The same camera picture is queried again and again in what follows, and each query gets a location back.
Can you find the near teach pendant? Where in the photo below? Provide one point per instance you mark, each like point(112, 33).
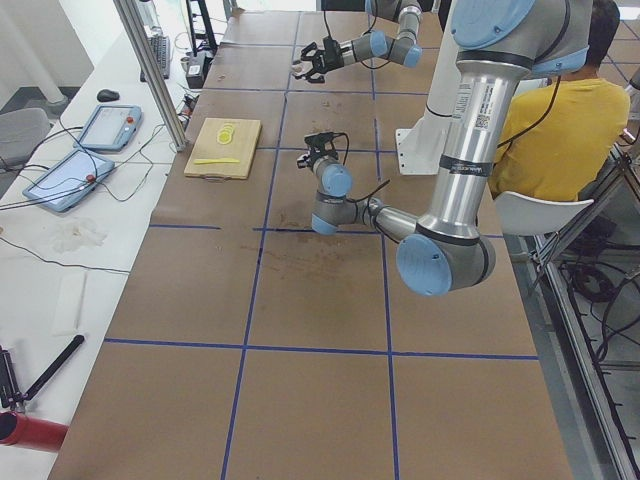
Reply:
point(69, 181)

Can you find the aluminium frame post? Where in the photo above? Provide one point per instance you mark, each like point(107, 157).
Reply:
point(133, 25)

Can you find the small glass beaker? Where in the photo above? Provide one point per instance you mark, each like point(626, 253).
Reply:
point(297, 70)

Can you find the far teach pendant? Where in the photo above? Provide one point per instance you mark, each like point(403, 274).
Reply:
point(110, 128)

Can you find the white chair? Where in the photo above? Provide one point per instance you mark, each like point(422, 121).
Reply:
point(526, 216)

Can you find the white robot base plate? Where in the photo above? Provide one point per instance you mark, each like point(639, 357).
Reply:
point(419, 153)

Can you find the bamboo cutting board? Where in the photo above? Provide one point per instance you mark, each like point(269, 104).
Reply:
point(241, 146)

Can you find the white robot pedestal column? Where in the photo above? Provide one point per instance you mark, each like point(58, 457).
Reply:
point(444, 86)

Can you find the black handled tool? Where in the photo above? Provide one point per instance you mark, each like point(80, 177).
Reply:
point(51, 370)

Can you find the red cylinder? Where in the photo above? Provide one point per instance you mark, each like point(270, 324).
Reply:
point(20, 430)

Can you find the yellow plastic knife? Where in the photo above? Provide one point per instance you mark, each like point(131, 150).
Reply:
point(220, 160)

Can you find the person in yellow shirt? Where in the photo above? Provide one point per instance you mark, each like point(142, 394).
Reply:
point(556, 139)

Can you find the teach pendant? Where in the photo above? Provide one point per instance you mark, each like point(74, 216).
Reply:
point(69, 181)
point(110, 128)

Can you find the black keyboard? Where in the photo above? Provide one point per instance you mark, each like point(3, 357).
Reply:
point(161, 49)

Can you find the black computer mouse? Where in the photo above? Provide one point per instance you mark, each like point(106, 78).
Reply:
point(107, 95)

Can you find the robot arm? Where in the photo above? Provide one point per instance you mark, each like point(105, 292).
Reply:
point(403, 49)
point(500, 43)

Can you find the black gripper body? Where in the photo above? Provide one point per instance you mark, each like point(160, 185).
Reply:
point(311, 159)
point(330, 59)

